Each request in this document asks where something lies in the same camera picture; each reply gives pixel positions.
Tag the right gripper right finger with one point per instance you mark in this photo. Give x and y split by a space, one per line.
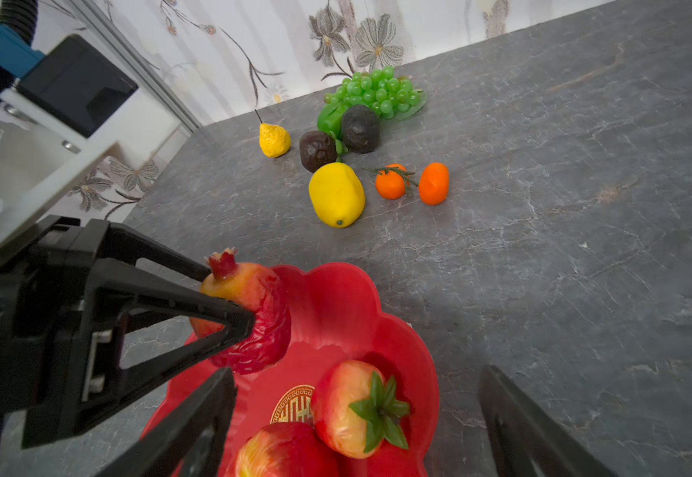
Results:
524 440

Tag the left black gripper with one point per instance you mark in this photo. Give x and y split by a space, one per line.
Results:
58 276

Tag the dark red pomegranate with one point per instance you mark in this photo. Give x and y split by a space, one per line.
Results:
259 290

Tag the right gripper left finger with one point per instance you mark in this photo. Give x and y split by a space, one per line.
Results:
190 440

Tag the green grape bunch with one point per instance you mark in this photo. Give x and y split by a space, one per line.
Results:
389 96

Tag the red flower-shaped fruit bowl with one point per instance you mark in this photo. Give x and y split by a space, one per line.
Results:
336 316

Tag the yellow lemon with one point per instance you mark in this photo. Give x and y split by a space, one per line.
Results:
337 195

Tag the orange tangerine with stem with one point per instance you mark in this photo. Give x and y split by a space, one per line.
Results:
392 181

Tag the green lime fruit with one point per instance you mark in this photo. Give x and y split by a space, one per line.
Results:
330 119

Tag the red apple fruit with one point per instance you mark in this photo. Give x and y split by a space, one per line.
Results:
284 449

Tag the plain orange tangerine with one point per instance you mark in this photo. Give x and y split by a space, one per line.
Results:
434 184

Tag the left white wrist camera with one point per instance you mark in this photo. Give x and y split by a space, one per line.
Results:
42 164

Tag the dark avocado upper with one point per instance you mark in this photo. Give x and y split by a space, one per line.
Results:
360 129

